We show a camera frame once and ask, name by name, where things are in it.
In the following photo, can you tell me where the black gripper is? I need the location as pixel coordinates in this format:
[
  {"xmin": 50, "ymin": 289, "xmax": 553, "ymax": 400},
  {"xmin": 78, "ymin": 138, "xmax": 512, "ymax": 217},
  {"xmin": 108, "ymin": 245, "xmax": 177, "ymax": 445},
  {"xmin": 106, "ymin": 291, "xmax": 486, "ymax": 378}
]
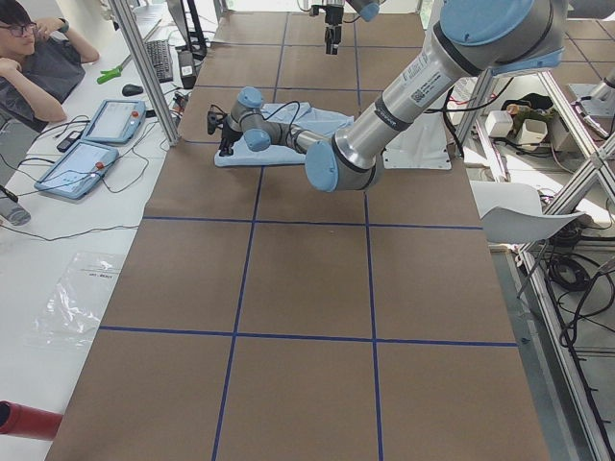
[
  {"xmin": 321, "ymin": 0, "xmax": 345, "ymax": 56},
  {"xmin": 219, "ymin": 119, "xmax": 238, "ymax": 157}
]

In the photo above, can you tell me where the light blue button-up shirt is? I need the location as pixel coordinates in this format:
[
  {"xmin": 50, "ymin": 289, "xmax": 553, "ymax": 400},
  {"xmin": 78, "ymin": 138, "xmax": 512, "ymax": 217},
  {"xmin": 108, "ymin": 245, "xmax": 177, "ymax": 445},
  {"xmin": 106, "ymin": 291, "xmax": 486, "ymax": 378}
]
[{"xmin": 214, "ymin": 101, "xmax": 355, "ymax": 168}]

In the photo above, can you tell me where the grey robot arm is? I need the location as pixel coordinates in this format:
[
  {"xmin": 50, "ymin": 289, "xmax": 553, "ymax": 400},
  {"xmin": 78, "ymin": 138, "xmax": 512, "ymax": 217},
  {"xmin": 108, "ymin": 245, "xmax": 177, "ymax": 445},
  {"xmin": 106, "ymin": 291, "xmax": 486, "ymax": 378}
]
[
  {"xmin": 309, "ymin": 0, "xmax": 381, "ymax": 55},
  {"xmin": 207, "ymin": 0, "xmax": 568, "ymax": 192}
]

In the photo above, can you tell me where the black computer mouse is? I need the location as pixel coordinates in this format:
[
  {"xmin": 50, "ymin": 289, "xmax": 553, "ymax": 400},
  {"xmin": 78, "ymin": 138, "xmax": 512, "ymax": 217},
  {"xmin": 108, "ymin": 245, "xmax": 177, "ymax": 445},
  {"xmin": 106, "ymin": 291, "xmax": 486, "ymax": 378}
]
[{"xmin": 121, "ymin": 84, "xmax": 144, "ymax": 97}]

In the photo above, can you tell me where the upper blue teach pendant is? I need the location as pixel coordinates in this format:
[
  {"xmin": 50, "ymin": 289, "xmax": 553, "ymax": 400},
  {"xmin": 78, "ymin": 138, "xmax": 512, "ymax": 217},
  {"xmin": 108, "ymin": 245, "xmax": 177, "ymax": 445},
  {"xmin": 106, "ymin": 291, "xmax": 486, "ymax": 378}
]
[{"xmin": 82, "ymin": 99, "xmax": 146, "ymax": 145}]

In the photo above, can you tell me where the blue teach pendant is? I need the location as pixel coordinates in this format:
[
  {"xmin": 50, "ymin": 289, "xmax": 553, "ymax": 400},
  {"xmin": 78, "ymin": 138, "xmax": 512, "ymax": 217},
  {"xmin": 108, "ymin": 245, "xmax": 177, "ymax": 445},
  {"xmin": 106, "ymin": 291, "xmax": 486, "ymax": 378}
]
[
  {"xmin": 35, "ymin": 140, "xmax": 119, "ymax": 200},
  {"xmin": 82, "ymin": 99, "xmax": 146, "ymax": 145}
]

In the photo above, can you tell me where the black computer keyboard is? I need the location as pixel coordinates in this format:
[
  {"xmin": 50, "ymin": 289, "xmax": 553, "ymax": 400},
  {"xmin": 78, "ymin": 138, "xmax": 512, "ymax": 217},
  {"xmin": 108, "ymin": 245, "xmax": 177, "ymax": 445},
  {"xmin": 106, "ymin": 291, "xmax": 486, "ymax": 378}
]
[{"xmin": 145, "ymin": 39, "xmax": 174, "ymax": 83}]

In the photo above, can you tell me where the black mobile phone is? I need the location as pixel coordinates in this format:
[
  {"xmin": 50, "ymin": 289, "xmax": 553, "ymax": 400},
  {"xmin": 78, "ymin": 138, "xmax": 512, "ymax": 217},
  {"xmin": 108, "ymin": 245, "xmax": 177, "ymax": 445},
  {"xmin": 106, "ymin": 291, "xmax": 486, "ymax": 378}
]
[{"xmin": 56, "ymin": 131, "xmax": 82, "ymax": 153}]

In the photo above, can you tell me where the lower blue teach pendant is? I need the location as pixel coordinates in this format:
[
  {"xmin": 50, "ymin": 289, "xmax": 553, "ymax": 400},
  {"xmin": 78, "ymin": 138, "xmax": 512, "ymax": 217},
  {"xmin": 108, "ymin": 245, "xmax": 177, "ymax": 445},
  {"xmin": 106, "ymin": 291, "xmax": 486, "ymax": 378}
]
[{"xmin": 35, "ymin": 140, "xmax": 119, "ymax": 200}]

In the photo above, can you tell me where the seated person grey shirt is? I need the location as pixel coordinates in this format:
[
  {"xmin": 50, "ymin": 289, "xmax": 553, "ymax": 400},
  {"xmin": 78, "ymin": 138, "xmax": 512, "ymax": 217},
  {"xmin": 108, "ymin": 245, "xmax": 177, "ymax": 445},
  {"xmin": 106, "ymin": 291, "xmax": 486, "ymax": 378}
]
[{"xmin": 1, "ymin": 1, "xmax": 100, "ymax": 133}]

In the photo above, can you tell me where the clear plastic bag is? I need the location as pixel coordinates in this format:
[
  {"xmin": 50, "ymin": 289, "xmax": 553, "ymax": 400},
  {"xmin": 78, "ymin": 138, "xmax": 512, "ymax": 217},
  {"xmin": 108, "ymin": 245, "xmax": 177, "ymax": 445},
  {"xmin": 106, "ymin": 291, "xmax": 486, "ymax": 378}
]
[{"xmin": 24, "ymin": 252, "xmax": 126, "ymax": 352}]

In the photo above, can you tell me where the white plastic chair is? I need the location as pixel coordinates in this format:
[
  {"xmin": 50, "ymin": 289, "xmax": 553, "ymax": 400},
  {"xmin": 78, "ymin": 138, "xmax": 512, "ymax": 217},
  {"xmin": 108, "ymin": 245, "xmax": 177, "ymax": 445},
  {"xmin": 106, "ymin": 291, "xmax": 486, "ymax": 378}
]
[{"xmin": 470, "ymin": 181, "xmax": 585, "ymax": 244}]

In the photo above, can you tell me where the red fire extinguisher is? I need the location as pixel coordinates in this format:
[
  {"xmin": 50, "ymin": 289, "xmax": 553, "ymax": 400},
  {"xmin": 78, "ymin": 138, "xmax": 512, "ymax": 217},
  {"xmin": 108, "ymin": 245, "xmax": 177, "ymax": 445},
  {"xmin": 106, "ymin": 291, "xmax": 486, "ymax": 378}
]
[{"xmin": 1, "ymin": 400, "xmax": 63, "ymax": 441}]

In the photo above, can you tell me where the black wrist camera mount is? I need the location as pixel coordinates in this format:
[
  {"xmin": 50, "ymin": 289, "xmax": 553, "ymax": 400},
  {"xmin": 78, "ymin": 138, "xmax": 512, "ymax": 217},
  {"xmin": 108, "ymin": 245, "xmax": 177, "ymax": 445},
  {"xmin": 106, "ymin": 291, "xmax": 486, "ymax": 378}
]
[{"xmin": 206, "ymin": 105, "xmax": 227, "ymax": 135}]

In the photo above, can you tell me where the black braided left cable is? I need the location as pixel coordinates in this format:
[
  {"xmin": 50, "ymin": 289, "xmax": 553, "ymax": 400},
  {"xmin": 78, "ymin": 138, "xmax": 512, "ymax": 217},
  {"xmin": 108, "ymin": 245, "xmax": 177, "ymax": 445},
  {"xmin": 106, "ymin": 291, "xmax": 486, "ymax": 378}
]
[{"xmin": 258, "ymin": 99, "xmax": 316, "ymax": 133}]

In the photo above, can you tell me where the grey aluminium frame post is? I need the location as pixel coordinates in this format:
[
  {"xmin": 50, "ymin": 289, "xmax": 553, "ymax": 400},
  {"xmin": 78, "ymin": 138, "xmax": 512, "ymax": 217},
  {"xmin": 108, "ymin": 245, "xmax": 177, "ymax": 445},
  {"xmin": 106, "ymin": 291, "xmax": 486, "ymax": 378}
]
[{"xmin": 109, "ymin": 0, "xmax": 180, "ymax": 147}]

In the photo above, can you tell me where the green handled tool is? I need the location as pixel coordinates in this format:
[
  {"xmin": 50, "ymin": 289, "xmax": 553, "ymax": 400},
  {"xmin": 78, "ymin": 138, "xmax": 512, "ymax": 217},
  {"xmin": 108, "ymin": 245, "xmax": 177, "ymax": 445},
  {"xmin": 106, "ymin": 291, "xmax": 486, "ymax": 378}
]
[{"xmin": 96, "ymin": 55, "xmax": 132, "ymax": 85}]

